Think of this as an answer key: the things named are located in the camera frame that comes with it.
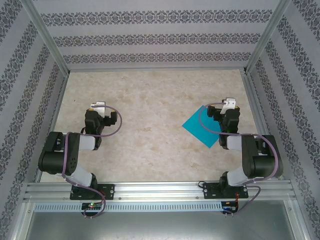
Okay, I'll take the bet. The grey sheet metal panel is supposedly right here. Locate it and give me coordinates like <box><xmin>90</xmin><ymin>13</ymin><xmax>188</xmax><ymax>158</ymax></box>
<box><xmin>7</xmin><ymin>201</ymin><xmax>315</xmax><ymax>240</ymax></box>

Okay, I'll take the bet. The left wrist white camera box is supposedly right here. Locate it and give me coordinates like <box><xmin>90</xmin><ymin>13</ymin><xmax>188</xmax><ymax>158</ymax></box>
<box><xmin>90</xmin><ymin>100</ymin><xmax>107</xmax><ymax>118</ymax></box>

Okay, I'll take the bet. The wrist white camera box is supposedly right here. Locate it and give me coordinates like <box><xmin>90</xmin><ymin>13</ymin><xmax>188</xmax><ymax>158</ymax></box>
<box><xmin>220</xmin><ymin>97</ymin><xmax>237</xmax><ymax>115</ymax></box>
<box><xmin>90</xmin><ymin>100</ymin><xmax>107</xmax><ymax>118</ymax></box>

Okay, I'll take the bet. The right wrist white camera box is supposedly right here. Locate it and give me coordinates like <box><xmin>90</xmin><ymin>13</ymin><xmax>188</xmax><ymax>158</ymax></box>
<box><xmin>220</xmin><ymin>97</ymin><xmax>237</xmax><ymax>115</ymax></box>

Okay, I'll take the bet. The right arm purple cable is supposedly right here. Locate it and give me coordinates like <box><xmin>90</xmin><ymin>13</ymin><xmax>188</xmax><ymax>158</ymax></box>
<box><xmin>198</xmin><ymin>101</ymin><xmax>280</xmax><ymax>217</ymax></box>

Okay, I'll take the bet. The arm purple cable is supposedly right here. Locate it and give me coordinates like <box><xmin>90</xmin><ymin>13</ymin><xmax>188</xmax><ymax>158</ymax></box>
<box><xmin>62</xmin><ymin>104</ymin><xmax>123</xmax><ymax>220</ymax></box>
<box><xmin>198</xmin><ymin>101</ymin><xmax>280</xmax><ymax>217</ymax></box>

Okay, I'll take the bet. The aluminium frame cross beam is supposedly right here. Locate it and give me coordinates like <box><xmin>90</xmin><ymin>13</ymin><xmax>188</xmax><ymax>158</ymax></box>
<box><xmin>66</xmin><ymin>66</ymin><xmax>247</xmax><ymax>74</ymax></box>

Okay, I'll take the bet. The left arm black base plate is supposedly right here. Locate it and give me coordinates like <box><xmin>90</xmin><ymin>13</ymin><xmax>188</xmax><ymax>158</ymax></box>
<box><xmin>69</xmin><ymin>183</ymin><xmax>116</xmax><ymax>200</ymax></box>

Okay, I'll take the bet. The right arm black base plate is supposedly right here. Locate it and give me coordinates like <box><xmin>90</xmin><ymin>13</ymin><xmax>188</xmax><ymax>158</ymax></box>
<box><xmin>202</xmin><ymin>181</ymin><xmax>250</xmax><ymax>200</ymax></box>

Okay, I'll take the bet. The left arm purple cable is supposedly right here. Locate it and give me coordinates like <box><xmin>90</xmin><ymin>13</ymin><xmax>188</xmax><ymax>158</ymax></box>
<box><xmin>62</xmin><ymin>104</ymin><xmax>123</xmax><ymax>220</ymax></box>

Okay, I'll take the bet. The aluminium frame post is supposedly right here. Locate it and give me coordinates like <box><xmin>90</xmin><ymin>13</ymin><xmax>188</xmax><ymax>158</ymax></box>
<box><xmin>19</xmin><ymin>0</ymin><xmax>71</xmax><ymax>77</ymax></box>
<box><xmin>243</xmin><ymin>0</ymin><xmax>293</xmax><ymax>76</ymax></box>

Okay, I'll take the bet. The aluminium mounting rail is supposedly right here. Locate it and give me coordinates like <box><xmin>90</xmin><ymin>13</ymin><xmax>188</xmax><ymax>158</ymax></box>
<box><xmin>23</xmin><ymin>181</ymin><xmax>298</xmax><ymax>203</ymax></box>

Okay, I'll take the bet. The slotted grey cable duct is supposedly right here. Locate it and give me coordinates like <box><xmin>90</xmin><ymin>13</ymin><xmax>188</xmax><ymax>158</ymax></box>
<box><xmin>33</xmin><ymin>201</ymin><xmax>224</xmax><ymax>213</ymax></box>

